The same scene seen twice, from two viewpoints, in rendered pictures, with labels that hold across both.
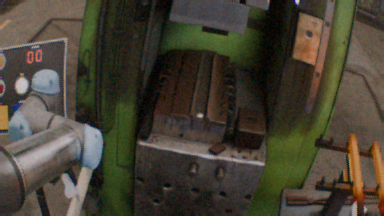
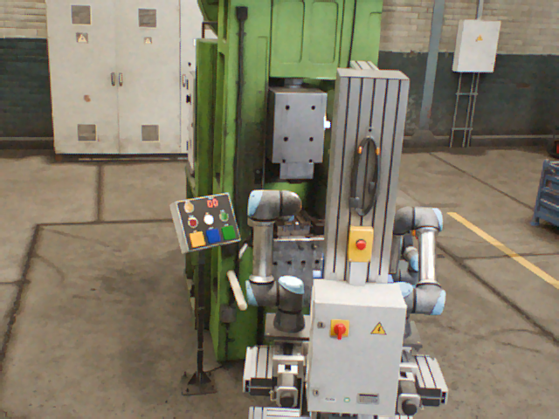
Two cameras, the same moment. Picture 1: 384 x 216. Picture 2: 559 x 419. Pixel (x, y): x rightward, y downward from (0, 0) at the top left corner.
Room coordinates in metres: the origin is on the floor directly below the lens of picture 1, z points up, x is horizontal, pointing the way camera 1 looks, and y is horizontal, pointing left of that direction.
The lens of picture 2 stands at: (-2.56, 0.96, 2.32)
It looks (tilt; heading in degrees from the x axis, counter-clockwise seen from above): 18 degrees down; 346
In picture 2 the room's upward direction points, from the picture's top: 3 degrees clockwise
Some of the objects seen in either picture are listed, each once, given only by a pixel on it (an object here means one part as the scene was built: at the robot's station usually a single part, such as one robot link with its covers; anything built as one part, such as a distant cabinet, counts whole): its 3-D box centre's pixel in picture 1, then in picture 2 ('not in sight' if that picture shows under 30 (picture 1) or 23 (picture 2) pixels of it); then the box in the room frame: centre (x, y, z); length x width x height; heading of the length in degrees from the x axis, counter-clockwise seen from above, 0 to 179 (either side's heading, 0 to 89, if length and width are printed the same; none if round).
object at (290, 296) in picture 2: not in sight; (289, 292); (0.16, 0.24, 0.98); 0.13 x 0.12 x 0.14; 84
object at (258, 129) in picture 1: (249, 128); (319, 226); (1.12, -0.18, 0.95); 0.12 x 0.08 x 0.06; 0
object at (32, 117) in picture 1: (32, 125); not in sight; (0.57, 0.31, 1.23); 0.11 x 0.11 x 0.08; 84
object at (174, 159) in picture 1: (199, 154); (291, 256); (1.28, -0.06, 0.69); 0.56 x 0.38 x 0.45; 0
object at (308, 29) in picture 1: (307, 38); not in sight; (1.19, -0.32, 1.27); 0.09 x 0.02 x 0.17; 90
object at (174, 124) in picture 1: (195, 88); (285, 217); (1.27, 0.00, 0.96); 0.42 x 0.20 x 0.09; 0
